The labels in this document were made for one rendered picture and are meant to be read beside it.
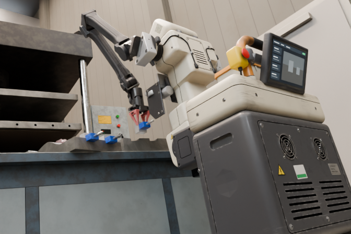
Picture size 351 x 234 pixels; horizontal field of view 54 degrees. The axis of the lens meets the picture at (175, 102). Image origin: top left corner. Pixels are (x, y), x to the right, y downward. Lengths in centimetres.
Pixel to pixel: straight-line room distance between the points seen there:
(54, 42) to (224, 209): 203
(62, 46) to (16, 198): 150
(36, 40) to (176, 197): 157
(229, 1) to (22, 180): 325
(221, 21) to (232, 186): 329
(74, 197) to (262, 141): 87
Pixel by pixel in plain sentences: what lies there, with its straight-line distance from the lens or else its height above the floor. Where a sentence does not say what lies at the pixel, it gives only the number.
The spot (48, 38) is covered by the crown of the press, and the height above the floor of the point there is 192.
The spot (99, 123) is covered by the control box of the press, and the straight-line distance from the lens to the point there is 273.
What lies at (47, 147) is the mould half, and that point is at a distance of 170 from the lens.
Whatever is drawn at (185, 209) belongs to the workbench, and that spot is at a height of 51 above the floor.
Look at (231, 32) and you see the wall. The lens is 403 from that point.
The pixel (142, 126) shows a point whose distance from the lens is 172.
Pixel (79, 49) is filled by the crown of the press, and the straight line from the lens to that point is 278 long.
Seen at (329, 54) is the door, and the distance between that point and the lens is 326.
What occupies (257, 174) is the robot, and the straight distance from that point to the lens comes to 98.
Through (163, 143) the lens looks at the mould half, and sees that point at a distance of 184.
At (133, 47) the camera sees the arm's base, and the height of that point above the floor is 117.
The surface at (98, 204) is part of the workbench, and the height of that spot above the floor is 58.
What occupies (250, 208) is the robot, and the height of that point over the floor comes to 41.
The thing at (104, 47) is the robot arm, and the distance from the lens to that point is 188.
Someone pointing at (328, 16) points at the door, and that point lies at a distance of 337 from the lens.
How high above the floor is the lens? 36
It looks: 22 degrees up
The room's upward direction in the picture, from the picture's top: 11 degrees counter-clockwise
